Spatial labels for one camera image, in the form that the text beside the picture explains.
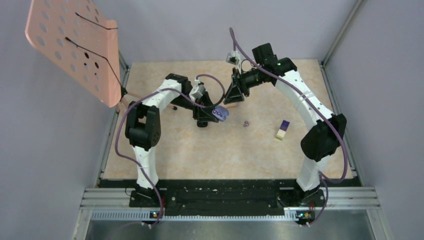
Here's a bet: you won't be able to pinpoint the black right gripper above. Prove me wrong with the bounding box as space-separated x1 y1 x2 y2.
223 67 268 106

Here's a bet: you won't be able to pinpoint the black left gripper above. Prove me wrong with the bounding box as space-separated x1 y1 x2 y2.
170 91 221 123

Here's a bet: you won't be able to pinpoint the grey-blue oval case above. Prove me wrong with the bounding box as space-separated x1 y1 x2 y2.
212 105 230 122

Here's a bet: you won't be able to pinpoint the purple and green toy blocks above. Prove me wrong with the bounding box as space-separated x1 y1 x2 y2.
275 120 290 140

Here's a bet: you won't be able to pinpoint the black earbud charging case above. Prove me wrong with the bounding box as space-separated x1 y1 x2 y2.
196 121 209 128

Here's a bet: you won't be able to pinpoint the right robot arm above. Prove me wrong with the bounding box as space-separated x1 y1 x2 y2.
223 43 347 206

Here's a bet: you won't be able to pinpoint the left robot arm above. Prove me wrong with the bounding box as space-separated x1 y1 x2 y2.
124 73 222 207

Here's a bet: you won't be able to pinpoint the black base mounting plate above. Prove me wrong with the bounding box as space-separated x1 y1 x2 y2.
98 179 325 217

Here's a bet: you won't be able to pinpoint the pink perforated board stand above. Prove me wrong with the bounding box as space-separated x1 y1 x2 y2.
24 0 146 109

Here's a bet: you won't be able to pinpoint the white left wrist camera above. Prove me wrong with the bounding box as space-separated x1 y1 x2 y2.
189 84 206 102

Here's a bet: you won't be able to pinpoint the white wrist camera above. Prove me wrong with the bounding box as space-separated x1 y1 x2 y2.
225 50 241 66
189 84 206 102

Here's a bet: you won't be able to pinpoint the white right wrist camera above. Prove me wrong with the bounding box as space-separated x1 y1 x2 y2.
225 50 241 66

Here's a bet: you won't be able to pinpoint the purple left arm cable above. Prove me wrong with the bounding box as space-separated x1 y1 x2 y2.
114 73 227 229

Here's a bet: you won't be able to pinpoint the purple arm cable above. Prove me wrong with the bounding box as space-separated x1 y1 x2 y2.
114 73 227 229
228 27 349 227

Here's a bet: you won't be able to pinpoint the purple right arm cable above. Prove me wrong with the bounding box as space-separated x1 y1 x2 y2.
228 27 349 227

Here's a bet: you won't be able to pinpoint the aluminium frame rail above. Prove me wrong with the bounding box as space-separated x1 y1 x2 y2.
71 187 394 240

